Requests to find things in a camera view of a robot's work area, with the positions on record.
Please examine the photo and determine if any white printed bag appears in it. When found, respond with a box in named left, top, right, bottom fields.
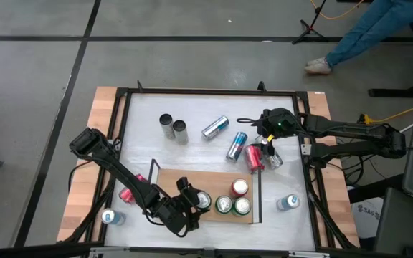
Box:
left=349, top=196, right=381, bottom=239

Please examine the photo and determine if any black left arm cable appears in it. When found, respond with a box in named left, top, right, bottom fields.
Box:
left=143, top=211, right=193, bottom=238

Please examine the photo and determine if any blue silver Red Bull can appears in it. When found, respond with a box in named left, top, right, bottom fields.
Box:
left=225, top=131, right=249, bottom=163

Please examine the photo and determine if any dark grey box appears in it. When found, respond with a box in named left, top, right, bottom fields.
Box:
left=373, top=188, right=413, bottom=257

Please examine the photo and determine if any black diagonal frame strut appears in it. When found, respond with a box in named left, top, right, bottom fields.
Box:
left=62, top=171, right=116, bottom=245
left=306, top=189, right=359, bottom=249

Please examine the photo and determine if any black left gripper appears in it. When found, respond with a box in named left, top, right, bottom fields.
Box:
left=148, top=176, right=203, bottom=237

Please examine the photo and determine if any light blue silver energy can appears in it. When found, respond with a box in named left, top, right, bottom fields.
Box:
left=276, top=193, right=300, bottom=211
left=201, top=115, right=230, bottom=140
left=100, top=208, right=127, bottom=226

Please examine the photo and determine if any person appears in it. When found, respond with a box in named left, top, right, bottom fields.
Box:
left=303, top=0, right=413, bottom=75

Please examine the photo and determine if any black desk frame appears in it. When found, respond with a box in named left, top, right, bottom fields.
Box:
left=367, top=0, right=413, bottom=98

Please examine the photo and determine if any red can blue-white print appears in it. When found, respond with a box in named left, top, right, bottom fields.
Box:
left=118, top=173, right=148, bottom=205

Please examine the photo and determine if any wooden shelf black metal frame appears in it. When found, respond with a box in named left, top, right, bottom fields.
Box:
left=145, top=158, right=264, bottom=225

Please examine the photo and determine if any black metal table frame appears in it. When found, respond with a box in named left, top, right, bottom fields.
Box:
left=97, top=80, right=322, bottom=254

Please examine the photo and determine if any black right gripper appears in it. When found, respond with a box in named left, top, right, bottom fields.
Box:
left=255, top=107, right=301, bottom=158

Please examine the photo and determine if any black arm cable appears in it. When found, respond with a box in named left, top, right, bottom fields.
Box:
left=143, top=211, right=193, bottom=238
left=235, top=116, right=263, bottom=125

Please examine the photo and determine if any white printed slim can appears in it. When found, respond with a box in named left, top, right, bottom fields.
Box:
left=262, top=141, right=285, bottom=171

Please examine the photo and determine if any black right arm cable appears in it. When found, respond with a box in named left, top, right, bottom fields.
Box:
left=235, top=116, right=263, bottom=125

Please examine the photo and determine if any red soda can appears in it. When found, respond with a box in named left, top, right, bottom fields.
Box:
left=230, top=178, right=250, bottom=199
left=244, top=143, right=266, bottom=175

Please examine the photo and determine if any black tripod stand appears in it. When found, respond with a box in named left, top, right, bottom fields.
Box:
left=291, top=0, right=328, bottom=46

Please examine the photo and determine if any white Celsius can black lid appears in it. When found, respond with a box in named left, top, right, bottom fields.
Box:
left=172, top=119, right=190, bottom=146
left=158, top=113, right=176, bottom=140

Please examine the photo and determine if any green lemon-lime soda can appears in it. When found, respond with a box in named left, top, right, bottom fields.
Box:
left=214, top=195, right=234, bottom=215
left=232, top=196, right=252, bottom=217
left=195, top=191, right=213, bottom=211

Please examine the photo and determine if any yellow extension cable with plug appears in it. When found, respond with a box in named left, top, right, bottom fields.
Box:
left=359, top=98, right=413, bottom=125

